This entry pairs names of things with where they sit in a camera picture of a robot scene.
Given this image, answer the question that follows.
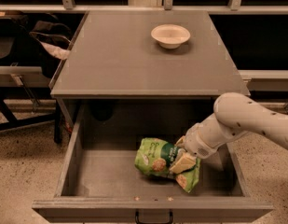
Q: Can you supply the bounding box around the grey cabinet counter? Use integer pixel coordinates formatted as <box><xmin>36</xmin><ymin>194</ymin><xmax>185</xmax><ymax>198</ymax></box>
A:
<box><xmin>51</xmin><ymin>10</ymin><xmax>249</xmax><ymax>122</ymax></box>

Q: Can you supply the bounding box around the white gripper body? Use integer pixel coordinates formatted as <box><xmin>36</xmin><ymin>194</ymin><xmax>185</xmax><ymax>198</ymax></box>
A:
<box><xmin>184</xmin><ymin>123</ymin><xmax>217</xmax><ymax>159</ymax></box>

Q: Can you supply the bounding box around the grey bench with black legs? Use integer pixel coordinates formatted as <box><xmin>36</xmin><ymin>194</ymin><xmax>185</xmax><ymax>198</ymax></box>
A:
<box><xmin>0</xmin><ymin>63</ymin><xmax>62</xmax><ymax>144</ymax></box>

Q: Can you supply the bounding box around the green rice chip bag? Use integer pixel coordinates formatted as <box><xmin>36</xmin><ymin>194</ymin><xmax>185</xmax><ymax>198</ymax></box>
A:
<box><xmin>134</xmin><ymin>138</ymin><xmax>200</xmax><ymax>193</ymax></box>

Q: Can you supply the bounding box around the grey open top drawer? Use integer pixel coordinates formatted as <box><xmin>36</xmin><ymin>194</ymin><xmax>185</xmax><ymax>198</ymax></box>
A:
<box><xmin>32</xmin><ymin>101</ymin><xmax>273</xmax><ymax>224</ymax></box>

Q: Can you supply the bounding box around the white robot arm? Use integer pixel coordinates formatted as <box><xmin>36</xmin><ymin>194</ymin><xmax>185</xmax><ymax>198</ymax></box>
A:
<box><xmin>170</xmin><ymin>92</ymin><xmax>288</xmax><ymax>174</ymax></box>

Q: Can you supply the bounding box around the black drawer handle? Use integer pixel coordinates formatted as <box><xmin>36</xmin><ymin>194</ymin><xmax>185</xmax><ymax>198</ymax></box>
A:
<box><xmin>135</xmin><ymin>210</ymin><xmax>173</xmax><ymax>224</ymax></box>

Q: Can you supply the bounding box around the dark bag with white cloth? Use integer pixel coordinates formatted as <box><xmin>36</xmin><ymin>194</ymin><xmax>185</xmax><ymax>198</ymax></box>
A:
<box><xmin>29</xmin><ymin>13</ymin><xmax>73</xmax><ymax>78</ymax></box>

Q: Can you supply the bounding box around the white bowl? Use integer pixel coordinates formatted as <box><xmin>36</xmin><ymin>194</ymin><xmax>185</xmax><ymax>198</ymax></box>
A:
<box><xmin>151</xmin><ymin>24</ymin><xmax>191</xmax><ymax>49</ymax></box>

